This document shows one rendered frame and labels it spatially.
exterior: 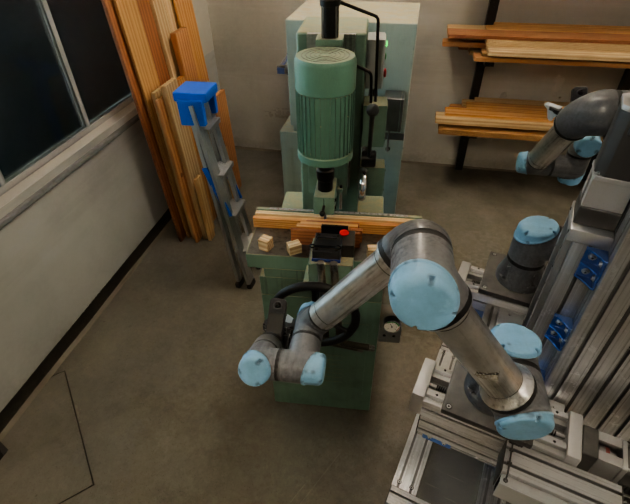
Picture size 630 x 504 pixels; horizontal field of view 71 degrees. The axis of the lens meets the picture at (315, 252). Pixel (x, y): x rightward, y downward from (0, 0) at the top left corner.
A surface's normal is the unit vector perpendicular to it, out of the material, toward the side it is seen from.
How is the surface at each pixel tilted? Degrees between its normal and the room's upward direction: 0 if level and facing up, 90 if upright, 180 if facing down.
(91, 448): 0
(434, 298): 84
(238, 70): 90
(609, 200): 90
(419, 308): 84
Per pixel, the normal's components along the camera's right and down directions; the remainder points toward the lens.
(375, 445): -0.01, -0.77
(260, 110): -0.21, 0.63
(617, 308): -0.45, 0.57
